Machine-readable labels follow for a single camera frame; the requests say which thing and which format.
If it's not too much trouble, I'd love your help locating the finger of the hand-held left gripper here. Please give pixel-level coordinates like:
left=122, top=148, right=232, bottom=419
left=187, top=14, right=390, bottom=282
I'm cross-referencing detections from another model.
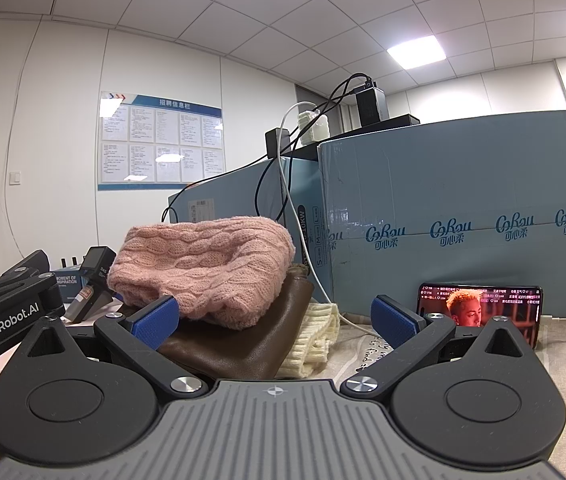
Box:
left=0, top=249, right=54, bottom=312

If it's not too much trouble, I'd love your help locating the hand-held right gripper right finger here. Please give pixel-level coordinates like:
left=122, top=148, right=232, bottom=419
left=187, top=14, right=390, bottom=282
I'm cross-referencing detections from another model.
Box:
left=340, top=295, right=538, bottom=401

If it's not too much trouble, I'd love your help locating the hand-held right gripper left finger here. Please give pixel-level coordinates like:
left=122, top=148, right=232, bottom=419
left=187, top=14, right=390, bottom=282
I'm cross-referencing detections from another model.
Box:
left=13, top=295, right=211, bottom=402

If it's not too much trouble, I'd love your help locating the small blue printed box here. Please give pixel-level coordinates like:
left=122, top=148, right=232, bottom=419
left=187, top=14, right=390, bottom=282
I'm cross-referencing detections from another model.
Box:
left=50, top=266, right=87, bottom=304

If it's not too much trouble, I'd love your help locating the black handheld device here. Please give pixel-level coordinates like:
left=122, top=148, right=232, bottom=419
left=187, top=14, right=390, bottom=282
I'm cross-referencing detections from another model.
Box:
left=65, top=246, right=117, bottom=324

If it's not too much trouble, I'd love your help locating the cream knitted sweater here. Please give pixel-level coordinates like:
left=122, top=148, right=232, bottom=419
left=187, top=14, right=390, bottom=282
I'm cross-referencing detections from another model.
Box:
left=275, top=301, right=340, bottom=380

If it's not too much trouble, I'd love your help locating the pink knitted sweater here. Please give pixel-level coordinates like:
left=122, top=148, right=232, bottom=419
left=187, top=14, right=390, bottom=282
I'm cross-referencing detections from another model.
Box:
left=108, top=216, right=297, bottom=331

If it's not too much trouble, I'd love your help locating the brown leather garment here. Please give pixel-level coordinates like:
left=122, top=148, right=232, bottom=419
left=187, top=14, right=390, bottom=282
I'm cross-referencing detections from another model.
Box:
left=113, top=272, right=317, bottom=382

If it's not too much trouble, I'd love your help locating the black smartphone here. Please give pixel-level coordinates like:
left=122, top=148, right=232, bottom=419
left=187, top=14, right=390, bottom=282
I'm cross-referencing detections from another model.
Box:
left=417, top=284, right=544, bottom=349

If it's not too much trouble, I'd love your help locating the flat black device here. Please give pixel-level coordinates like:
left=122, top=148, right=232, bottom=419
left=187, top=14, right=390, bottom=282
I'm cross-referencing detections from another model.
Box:
left=280, top=113, right=422, bottom=162

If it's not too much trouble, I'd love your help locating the white power plug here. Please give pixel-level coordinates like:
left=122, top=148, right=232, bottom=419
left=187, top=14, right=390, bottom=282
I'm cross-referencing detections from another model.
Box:
left=297, top=109, right=332, bottom=144

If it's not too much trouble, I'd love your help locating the black power adapter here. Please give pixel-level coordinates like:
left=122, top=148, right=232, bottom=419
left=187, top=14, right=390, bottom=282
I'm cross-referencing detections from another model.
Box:
left=264, top=128, right=292, bottom=157

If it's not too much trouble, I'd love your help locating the black charger block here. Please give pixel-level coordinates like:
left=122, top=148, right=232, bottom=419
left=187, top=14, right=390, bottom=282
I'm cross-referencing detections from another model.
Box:
left=355, top=77, right=389, bottom=124

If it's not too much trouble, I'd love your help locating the ceiling light panel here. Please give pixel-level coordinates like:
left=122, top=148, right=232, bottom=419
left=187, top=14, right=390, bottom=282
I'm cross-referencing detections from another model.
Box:
left=386, top=35, right=449, bottom=70

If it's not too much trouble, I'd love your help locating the long white cable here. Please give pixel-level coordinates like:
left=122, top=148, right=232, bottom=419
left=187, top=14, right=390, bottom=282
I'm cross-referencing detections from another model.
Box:
left=279, top=101, right=380, bottom=335

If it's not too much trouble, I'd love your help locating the black cable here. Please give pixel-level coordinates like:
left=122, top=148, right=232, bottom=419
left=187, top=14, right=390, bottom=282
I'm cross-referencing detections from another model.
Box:
left=283, top=73, right=380, bottom=156
left=168, top=154, right=289, bottom=223

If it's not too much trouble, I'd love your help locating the wall notice board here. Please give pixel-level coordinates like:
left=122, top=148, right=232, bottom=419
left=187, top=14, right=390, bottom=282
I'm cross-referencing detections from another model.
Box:
left=97, top=91, right=227, bottom=192

